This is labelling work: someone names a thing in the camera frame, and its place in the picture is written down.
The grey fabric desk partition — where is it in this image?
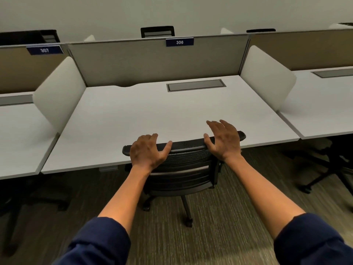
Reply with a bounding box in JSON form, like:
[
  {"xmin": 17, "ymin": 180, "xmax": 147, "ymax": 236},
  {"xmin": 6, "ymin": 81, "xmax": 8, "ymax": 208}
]
[{"xmin": 67, "ymin": 34, "xmax": 250, "ymax": 88}]

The black computer monitor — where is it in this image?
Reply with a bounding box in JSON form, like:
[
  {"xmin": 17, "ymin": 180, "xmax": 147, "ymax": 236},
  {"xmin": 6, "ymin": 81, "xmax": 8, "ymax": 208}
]
[{"xmin": 0, "ymin": 29, "xmax": 61, "ymax": 46}]

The person's right hand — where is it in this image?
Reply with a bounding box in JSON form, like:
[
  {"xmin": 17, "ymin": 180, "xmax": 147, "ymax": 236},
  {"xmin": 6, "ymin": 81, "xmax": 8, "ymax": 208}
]
[{"xmin": 203, "ymin": 119, "xmax": 243, "ymax": 163}]

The navy sleeve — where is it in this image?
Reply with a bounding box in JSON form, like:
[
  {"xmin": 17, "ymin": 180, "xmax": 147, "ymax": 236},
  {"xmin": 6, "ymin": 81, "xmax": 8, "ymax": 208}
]
[
  {"xmin": 52, "ymin": 216, "xmax": 132, "ymax": 265},
  {"xmin": 273, "ymin": 213, "xmax": 353, "ymax": 265}
]

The grey desk cable cover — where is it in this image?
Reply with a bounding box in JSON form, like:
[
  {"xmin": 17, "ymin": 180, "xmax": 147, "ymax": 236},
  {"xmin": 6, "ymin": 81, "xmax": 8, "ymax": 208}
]
[
  {"xmin": 311, "ymin": 68, "xmax": 353, "ymax": 79},
  {"xmin": 166, "ymin": 78, "xmax": 227, "ymax": 93}
]

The tan fabric desk partition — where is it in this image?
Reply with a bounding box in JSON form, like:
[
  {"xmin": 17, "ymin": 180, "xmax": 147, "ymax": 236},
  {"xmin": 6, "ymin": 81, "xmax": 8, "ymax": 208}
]
[
  {"xmin": 248, "ymin": 29, "xmax": 353, "ymax": 71},
  {"xmin": 0, "ymin": 44, "xmax": 71, "ymax": 95}
]

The navy left sleeve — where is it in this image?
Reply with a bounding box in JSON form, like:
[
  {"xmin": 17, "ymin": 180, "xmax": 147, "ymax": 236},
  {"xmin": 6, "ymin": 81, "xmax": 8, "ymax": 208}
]
[{"xmin": 52, "ymin": 216, "xmax": 132, "ymax": 265}]

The navy right sleeve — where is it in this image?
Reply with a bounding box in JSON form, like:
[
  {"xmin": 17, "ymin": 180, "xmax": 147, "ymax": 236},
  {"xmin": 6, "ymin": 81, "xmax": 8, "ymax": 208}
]
[{"xmin": 273, "ymin": 213, "xmax": 353, "ymax": 265}]

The black chair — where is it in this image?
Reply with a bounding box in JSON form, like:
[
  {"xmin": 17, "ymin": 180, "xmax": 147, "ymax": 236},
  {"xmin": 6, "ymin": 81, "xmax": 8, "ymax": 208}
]
[
  {"xmin": 122, "ymin": 131, "xmax": 247, "ymax": 228},
  {"xmin": 0, "ymin": 173, "xmax": 73, "ymax": 257},
  {"xmin": 282, "ymin": 134, "xmax": 353, "ymax": 213}
]

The person's left hand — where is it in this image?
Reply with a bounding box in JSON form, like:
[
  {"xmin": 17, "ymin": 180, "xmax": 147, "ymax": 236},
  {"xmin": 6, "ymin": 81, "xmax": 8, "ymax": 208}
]
[{"xmin": 129, "ymin": 133, "xmax": 173, "ymax": 174}]

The person's left forearm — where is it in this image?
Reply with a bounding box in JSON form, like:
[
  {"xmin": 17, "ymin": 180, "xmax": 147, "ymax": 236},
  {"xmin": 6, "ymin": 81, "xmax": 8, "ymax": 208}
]
[{"xmin": 98, "ymin": 165, "xmax": 152, "ymax": 236}]

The person's right forearm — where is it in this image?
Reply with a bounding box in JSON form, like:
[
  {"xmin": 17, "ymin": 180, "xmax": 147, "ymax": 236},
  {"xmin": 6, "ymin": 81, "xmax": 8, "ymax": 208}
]
[{"xmin": 225, "ymin": 154, "xmax": 307, "ymax": 240}]

